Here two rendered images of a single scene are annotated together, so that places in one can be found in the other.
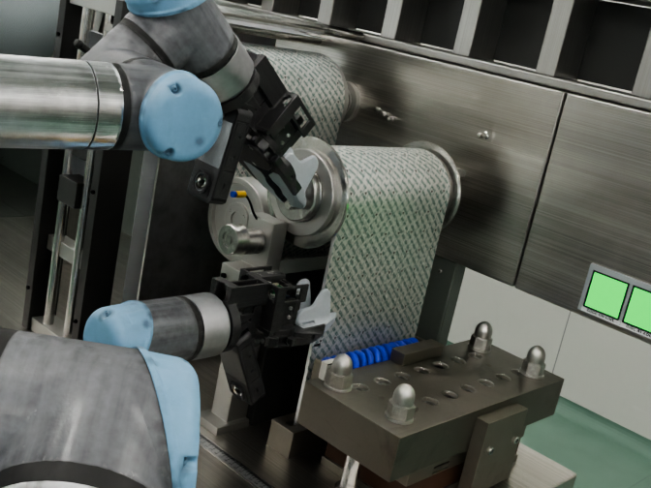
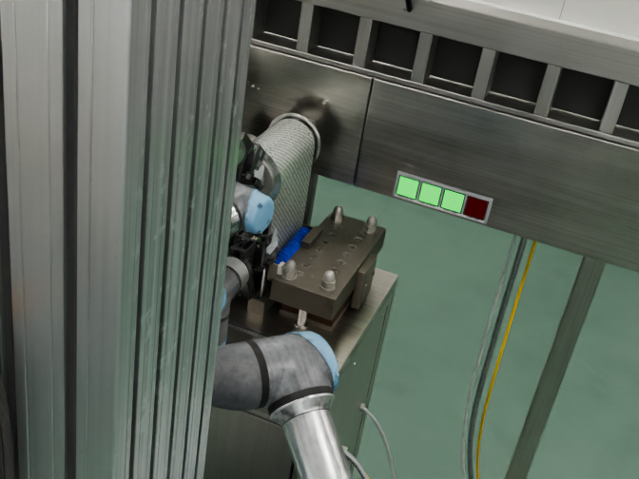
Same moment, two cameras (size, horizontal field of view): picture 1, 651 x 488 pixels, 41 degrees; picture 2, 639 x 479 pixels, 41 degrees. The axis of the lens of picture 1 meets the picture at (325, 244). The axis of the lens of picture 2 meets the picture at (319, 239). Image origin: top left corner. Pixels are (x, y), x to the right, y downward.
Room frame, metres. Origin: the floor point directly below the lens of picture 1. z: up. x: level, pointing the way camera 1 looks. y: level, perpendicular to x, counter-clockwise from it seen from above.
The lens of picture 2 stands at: (-0.54, 0.59, 2.13)
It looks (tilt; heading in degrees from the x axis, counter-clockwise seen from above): 30 degrees down; 336
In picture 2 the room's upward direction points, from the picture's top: 10 degrees clockwise
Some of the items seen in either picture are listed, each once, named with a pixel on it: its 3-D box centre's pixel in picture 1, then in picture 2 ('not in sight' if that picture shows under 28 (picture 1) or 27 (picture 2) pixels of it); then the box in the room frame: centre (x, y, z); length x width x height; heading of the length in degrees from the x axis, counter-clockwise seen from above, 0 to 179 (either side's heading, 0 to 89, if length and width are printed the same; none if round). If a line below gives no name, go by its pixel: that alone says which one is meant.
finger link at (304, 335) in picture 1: (294, 331); (265, 257); (1.04, 0.01, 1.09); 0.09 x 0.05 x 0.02; 138
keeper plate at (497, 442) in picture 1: (494, 449); (364, 281); (1.09, -0.28, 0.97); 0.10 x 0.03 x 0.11; 139
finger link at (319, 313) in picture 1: (321, 309); (272, 239); (1.08, -0.01, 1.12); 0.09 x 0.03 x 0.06; 138
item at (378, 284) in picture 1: (376, 295); (288, 215); (1.19, -0.09, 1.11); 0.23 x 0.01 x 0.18; 139
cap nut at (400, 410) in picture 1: (402, 401); (328, 278); (0.99, -0.13, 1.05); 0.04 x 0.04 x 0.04
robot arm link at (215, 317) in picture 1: (198, 324); (229, 274); (0.95, 0.13, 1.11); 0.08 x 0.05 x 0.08; 49
